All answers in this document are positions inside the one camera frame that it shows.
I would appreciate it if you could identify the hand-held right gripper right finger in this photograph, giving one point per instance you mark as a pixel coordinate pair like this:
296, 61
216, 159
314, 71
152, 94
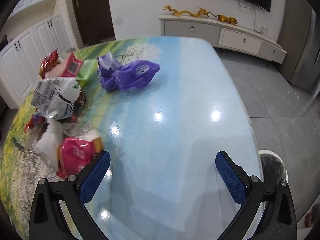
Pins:
231, 177

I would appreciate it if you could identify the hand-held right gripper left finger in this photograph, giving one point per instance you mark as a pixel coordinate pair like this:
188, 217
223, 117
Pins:
95, 177

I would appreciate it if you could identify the pink snack packet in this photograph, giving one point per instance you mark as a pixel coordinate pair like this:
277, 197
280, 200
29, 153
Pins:
75, 155

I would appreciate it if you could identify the white round trash bin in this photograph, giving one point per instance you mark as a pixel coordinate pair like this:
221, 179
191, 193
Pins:
271, 163

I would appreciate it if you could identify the clear red plastic wrapper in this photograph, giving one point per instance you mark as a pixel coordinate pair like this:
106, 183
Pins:
30, 127

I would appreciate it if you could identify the crumpled white plastic sheet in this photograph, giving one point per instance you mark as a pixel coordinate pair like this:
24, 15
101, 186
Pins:
48, 142

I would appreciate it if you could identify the dark red snack wrapper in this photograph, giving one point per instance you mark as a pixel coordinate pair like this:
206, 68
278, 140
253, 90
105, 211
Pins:
80, 100

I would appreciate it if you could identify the red and silver snack wrapper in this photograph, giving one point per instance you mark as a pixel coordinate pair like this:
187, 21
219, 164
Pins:
55, 97

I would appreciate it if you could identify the green plastic box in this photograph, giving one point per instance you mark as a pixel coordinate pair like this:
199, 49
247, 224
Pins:
86, 71

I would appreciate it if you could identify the purple plastic bag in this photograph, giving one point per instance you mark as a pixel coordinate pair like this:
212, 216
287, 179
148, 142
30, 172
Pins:
130, 75

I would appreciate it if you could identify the pink cardboard box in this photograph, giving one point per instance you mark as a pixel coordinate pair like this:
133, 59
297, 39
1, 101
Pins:
68, 66

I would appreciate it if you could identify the shiny red snack packet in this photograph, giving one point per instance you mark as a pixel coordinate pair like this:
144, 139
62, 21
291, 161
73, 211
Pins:
48, 63

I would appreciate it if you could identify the tall grey cabinet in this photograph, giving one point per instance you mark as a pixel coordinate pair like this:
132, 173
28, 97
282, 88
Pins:
300, 42

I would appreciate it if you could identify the white television cabinet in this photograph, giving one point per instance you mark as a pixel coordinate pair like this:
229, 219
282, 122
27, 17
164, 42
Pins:
200, 27

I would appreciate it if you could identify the small golden ornament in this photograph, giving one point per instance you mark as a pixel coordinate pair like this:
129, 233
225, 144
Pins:
227, 20

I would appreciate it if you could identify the black bag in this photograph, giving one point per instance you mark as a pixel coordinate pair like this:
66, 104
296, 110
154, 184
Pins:
3, 42

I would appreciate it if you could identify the dark brown door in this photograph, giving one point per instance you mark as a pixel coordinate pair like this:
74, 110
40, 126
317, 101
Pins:
92, 10

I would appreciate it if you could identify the long golden dragon ornament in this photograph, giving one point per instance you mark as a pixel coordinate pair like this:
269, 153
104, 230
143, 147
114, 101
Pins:
185, 12

